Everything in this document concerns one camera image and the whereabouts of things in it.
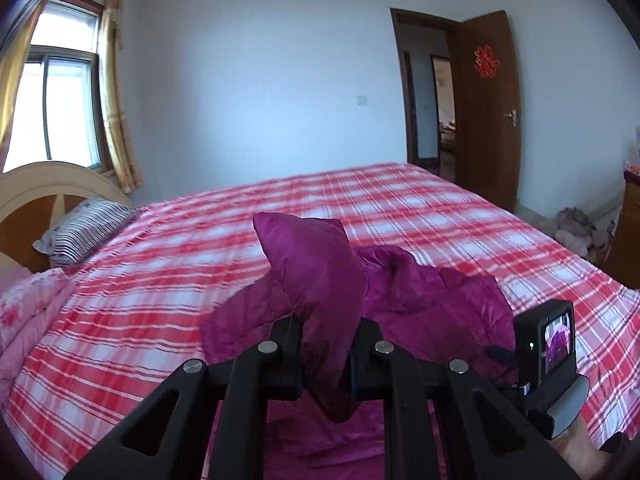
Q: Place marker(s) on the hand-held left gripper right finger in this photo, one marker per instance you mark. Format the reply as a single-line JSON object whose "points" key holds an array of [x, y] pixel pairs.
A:
{"points": [[365, 360]]}

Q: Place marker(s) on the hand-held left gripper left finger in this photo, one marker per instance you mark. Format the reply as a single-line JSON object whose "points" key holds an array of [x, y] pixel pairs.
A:
{"points": [[287, 360]]}

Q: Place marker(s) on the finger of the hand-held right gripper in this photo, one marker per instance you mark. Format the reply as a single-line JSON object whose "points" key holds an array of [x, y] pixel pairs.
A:
{"points": [[499, 354]]}

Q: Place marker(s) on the purple down jacket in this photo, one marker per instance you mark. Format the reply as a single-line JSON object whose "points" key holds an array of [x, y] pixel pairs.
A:
{"points": [[320, 270]]}

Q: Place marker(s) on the person's right forearm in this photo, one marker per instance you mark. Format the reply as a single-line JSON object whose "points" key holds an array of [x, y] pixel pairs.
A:
{"points": [[585, 450]]}

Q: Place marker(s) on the grey plush toy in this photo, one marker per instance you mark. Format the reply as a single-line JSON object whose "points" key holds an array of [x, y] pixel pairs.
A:
{"points": [[575, 227]]}

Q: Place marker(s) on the wooden cabinet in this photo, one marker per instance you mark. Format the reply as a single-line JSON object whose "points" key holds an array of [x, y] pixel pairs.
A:
{"points": [[625, 230]]}

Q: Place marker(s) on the pink patterned cloth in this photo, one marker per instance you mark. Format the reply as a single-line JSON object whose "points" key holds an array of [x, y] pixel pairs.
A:
{"points": [[632, 166]]}

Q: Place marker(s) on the brown wooden door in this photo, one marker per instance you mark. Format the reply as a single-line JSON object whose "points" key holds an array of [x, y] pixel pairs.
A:
{"points": [[487, 135]]}

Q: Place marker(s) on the striped pillow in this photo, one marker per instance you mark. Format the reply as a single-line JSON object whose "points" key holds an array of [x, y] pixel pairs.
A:
{"points": [[80, 230]]}

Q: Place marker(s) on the pink floral quilt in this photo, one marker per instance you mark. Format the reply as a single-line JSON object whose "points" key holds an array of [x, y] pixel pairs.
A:
{"points": [[25, 310]]}

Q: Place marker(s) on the red paper door decoration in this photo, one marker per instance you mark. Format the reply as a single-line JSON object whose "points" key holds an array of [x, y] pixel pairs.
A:
{"points": [[484, 61]]}

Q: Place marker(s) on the wooden bed headboard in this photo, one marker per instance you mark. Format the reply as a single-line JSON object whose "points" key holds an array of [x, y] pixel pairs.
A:
{"points": [[30, 210]]}

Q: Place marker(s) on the yellow curtain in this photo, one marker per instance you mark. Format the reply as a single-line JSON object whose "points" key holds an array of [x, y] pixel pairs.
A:
{"points": [[117, 110], [10, 75]]}

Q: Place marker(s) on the window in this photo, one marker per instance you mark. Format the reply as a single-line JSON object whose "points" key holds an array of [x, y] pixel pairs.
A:
{"points": [[65, 100]]}

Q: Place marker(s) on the white wall switch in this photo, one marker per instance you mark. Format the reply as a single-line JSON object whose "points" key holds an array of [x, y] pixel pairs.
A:
{"points": [[361, 100]]}

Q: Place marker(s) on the dark wooden door frame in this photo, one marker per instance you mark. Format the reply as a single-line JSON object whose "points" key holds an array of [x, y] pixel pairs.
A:
{"points": [[400, 85]]}

